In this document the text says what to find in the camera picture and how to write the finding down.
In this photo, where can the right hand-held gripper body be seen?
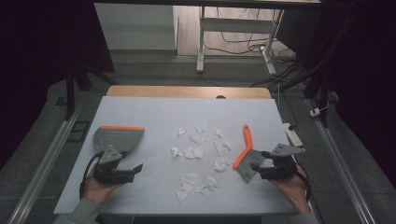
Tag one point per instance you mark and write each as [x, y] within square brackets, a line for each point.
[280, 166]

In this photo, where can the person's right hand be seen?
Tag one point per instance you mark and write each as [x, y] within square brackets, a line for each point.
[292, 191]

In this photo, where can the metal floor rail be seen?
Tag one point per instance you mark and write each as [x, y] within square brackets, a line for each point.
[46, 161]
[342, 161]

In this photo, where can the dark curtain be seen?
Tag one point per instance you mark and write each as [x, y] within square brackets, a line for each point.
[37, 46]
[367, 77]

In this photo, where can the small white adapter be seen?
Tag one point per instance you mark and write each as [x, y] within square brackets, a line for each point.
[314, 112]

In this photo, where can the pile of white paper scraps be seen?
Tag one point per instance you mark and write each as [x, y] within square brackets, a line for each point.
[194, 152]

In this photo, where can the white power strip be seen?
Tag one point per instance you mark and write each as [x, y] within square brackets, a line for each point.
[292, 134]

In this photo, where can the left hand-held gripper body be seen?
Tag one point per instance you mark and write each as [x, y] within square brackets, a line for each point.
[109, 172]

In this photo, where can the person's left hand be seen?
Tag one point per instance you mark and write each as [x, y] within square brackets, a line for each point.
[98, 189]

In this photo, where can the orange brush with grey bristles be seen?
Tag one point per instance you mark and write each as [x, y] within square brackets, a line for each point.
[247, 138]

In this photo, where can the wooden table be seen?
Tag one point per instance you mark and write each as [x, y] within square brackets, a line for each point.
[186, 92]

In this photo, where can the grey dustpan with orange edge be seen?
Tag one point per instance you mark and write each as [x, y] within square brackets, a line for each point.
[120, 140]

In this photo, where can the white cabinet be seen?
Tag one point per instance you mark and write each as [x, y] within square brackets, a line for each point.
[135, 26]

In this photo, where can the black stand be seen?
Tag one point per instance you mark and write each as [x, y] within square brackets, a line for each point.
[322, 84]
[71, 90]

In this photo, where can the white desk frame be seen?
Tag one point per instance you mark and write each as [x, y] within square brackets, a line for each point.
[236, 25]

